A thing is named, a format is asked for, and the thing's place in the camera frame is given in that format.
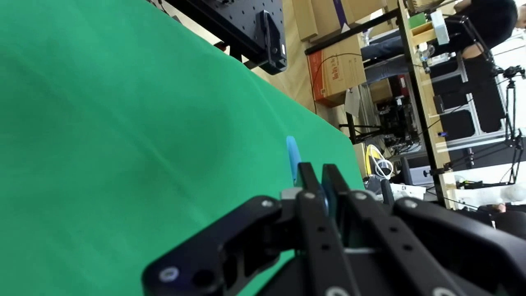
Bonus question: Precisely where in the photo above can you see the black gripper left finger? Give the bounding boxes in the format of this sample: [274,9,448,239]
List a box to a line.
[296,163,360,296]

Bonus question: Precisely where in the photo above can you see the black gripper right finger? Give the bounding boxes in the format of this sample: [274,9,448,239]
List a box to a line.
[322,165,465,296]

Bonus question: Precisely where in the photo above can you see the orange cardboard box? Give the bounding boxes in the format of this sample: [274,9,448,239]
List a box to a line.
[307,37,366,107]

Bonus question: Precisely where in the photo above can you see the green tablecloth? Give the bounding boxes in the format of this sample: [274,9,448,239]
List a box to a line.
[0,0,361,296]

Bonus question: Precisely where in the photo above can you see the wooden shelf rack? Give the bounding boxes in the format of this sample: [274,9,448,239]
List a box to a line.
[305,0,460,209]

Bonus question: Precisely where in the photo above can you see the black optical breadboard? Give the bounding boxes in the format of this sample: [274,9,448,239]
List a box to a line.
[166,0,286,66]

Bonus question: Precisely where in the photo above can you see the black clamp bracket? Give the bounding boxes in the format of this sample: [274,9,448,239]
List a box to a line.
[258,10,286,74]

